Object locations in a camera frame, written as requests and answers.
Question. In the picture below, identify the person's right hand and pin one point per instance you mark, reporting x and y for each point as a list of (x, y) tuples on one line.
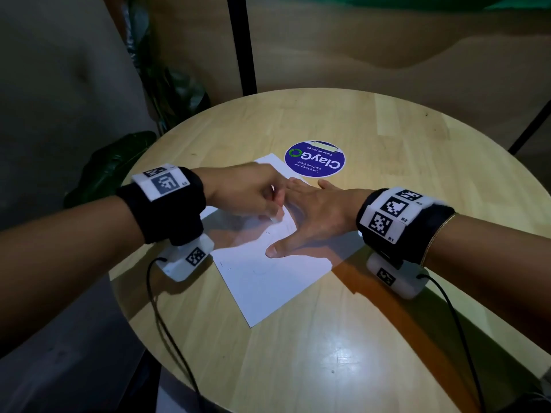
[(327, 212)]

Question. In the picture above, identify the person's left hand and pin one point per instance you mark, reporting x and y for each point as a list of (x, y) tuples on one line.
[(241, 189)]

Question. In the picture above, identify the white eraser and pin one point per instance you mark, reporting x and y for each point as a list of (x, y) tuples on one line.
[(273, 219)]

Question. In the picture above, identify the white paper sheet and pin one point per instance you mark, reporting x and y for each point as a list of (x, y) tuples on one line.
[(267, 288)]

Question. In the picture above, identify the person's left forearm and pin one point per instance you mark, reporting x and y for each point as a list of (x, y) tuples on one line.
[(64, 262)]

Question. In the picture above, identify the person's right forearm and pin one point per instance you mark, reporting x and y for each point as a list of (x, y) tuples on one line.
[(499, 270)]

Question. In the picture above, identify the round wooden table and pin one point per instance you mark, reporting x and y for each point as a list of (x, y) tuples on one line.
[(387, 146)]

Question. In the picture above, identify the person's dark trousers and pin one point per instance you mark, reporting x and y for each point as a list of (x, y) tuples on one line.
[(529, 402)]

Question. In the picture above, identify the round blue sticker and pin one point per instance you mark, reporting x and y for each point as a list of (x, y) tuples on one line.
[(315, 159)]

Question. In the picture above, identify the black left wristband with markers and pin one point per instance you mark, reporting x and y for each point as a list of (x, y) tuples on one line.
[(172, 223)]

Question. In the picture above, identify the black wristband with markers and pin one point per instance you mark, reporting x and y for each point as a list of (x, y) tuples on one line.
[(172, 223), (430, 236)]

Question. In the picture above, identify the black right wristband with markers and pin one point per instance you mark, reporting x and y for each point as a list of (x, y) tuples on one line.
[(430, 236)]

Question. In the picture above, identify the dark green leafy plant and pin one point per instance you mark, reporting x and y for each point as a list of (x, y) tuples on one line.
[(107, 167)]

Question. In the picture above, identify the black vertical pole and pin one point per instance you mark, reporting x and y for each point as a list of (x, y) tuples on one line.
[(242, 42)]

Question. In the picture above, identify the wooden panel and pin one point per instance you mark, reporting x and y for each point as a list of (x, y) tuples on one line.
[(387, 47)]

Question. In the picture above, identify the black slanted metal bar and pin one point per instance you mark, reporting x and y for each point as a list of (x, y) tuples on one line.
[(529, 126)]

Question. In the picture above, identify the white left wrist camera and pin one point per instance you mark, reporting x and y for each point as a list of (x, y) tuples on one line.
[(176, 266)]

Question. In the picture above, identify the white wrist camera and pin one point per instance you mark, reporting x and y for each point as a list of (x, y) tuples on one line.
[(404, 286), (176, 266)]

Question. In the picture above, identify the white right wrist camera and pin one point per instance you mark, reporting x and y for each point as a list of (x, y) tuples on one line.
[(404, 286)]

